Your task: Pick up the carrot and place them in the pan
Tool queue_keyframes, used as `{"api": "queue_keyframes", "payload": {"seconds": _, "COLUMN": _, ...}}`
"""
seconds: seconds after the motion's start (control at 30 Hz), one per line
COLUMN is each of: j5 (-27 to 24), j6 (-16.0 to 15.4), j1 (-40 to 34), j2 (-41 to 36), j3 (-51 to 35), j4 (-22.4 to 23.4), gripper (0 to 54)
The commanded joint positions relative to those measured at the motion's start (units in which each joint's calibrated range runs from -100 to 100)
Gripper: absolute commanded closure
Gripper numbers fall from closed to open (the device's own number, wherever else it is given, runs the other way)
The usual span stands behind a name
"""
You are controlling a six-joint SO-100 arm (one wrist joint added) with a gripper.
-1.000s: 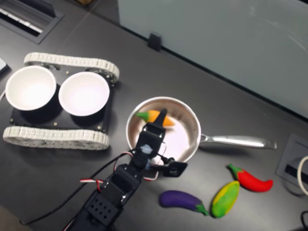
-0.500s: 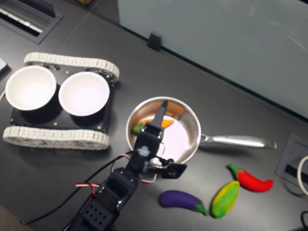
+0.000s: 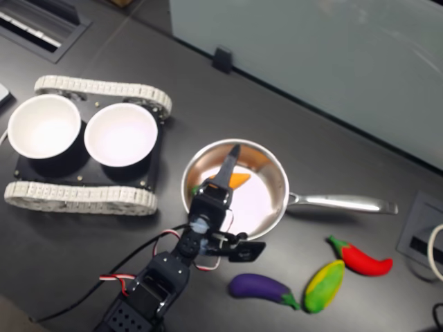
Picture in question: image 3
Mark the orange toy carrot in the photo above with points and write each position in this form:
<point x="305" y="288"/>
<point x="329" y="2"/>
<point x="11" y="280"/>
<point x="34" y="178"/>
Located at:
<point x="241" y="178"/>

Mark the pale grey putty lump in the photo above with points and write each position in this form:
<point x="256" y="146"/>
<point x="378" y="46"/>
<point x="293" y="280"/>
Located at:
<point x="199" y="224"/>

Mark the purple toy aubergine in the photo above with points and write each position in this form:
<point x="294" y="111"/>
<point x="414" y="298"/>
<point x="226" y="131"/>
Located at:
<point x="259" y="285"/>

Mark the black partition clip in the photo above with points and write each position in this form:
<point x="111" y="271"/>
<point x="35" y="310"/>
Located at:
<point x="222" y="59"/>

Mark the white bowl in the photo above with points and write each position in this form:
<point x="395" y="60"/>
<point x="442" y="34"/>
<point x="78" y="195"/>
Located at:
<point x="43" y="126"/>
<point x="121" y="135"/>

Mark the tracked vehicle with white tracks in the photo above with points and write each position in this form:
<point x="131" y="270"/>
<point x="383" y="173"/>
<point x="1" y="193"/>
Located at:
<point x="86" y="198"/>

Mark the yellow green toy corn cob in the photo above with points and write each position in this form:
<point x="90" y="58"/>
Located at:
<point x="325" y="287"/>

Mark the frosted glass desk partition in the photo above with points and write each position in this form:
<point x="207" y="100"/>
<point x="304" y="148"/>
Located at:
<point x="311" y="52"/>

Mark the red toy chilli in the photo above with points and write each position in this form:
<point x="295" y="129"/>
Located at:
<point x="363" y="263"/>

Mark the grey flat device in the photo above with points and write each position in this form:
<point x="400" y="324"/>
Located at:
<point x="4" y="95"/>

